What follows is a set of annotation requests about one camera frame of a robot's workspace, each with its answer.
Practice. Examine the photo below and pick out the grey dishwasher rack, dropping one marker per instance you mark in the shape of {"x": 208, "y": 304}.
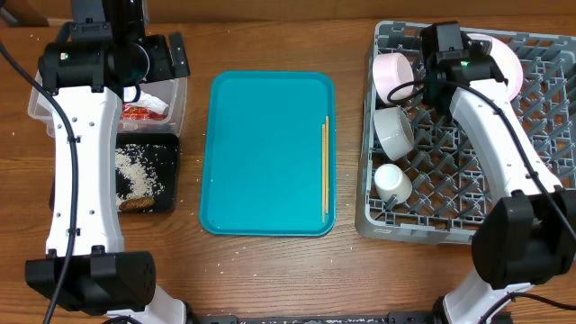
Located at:
{"x": 450, "y": 194}

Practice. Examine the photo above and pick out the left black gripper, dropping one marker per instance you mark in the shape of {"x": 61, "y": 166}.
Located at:
{"x": 163, "y": 68}

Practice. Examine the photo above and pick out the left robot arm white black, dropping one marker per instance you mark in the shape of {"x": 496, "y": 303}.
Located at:
{"x": 83, "y": 75}

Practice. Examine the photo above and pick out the white rice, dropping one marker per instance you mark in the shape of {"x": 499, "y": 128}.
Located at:
{"x": 137, "y": 176}

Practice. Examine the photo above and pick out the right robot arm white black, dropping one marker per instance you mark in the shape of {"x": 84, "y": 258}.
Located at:
{"x": 529, "y": 235}

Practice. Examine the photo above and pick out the white napkin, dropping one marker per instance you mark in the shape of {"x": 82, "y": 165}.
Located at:
{"x": 131, "y": 95}

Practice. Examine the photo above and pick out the teal serving tray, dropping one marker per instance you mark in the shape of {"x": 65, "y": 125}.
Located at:
{"x": 262, "y": 162}

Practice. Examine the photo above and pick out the small white plate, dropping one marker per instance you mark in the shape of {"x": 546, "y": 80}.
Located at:
{"x": 389, "y": 71}

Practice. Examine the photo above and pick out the white cup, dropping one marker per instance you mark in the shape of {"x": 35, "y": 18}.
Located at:
{"x": 390, "y": 180}

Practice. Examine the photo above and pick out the large white plate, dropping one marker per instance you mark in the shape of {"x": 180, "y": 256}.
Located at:
{"x": 507, "y": 61}

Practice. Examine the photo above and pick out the wooden chopstick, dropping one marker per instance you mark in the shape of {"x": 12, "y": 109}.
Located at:
{"x": 326, "y": 164}
{"x": 323, "y": 169}

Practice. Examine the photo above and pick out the grey bowl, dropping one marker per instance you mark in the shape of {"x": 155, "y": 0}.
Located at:
{"x": 394, "y": 132}

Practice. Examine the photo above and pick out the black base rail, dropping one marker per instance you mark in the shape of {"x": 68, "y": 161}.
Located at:
{"x": 397, "y": 317}

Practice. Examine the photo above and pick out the black plastic tray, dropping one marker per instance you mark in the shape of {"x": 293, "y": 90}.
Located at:
{"x": 164, "y": 150}

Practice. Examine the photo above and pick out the brown food scrap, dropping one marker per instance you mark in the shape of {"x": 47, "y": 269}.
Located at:
{"x": 137, "y": 204}

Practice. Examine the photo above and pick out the red snack wrapper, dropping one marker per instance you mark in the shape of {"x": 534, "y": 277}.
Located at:
{"x": 132, "y": 112}

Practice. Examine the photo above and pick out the clear plastic bin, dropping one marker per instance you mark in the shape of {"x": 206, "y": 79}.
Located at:
{"x": 173, "y": 92}

